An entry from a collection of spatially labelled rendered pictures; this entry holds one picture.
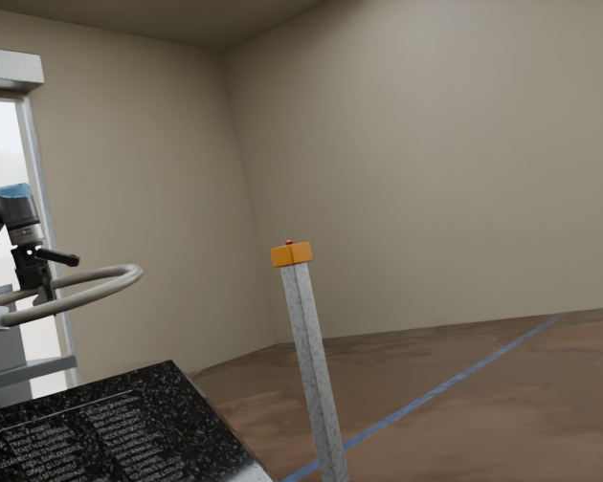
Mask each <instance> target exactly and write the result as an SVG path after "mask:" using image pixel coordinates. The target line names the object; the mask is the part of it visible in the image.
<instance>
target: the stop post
mask: <svg viewBox="0 0 603 482"><path fill-rule="evenodd" d="M270 252H271V256H272V261H273V266H274V268H277V267H280V270H281V275H282V280H283V285H284V290H285V294H286V299H287V304H288V310H289V315H290V319H291V324H292V329H293V334H294V339H295V343H296V348H297V354H298V359H299V364H300V369H301V377H302V382H303V387H304V393H305V398H306V402H307V407H308V412H309V417H310V422H311V426H312V432H313V437H314V442H315V447H316V452H317V456H318V461H319V466H320V472H321V477H322V481H323V482H349V477H348V472H347V467H346V459H345V454H344V449H343V444H342V439H341V434H340V429H339V424H338V419H337V414H336V409H335V405H334V400H333V395H332V390H331V385H330V380H329V375H328V370H327V365H326V360H325V355H324V347H323V342H322V337H321V332H320V327H319V322H318V317H317V312H316V307H315V302H314V297H313V293H312V288H311V283H310V278H309V273H308V268H307V263H306V262H307V261H312V260H313V258H312V253H311V249H310V244H309V242H303V243H298V244H293V243H291V244H286V246H282V247H278V248H273V249H271V250H270Z"/></svg>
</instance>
